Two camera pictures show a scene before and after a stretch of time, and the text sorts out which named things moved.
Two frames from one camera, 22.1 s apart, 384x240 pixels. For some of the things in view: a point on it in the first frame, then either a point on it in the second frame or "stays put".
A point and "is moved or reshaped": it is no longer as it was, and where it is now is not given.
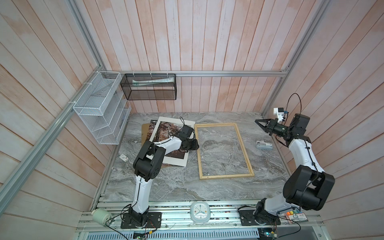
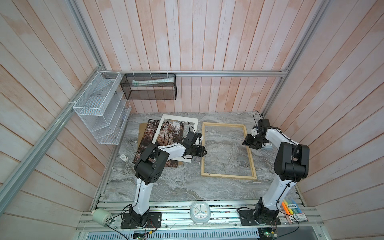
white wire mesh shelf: [103, 109] stays put
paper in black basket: [138, 83] stays put
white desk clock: [200, 211] stays put
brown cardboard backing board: [145, 129] → [142, 128]
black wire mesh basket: [149, 86] stays put
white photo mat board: [155, 123] is moved or reshaped
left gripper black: [195, 145] → [201, 152]
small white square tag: [124, 158] stays put
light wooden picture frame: [198, 156] is moved or reshaped
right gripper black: [269, 126] → [247, 140]
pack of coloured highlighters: [295, 216] stays put
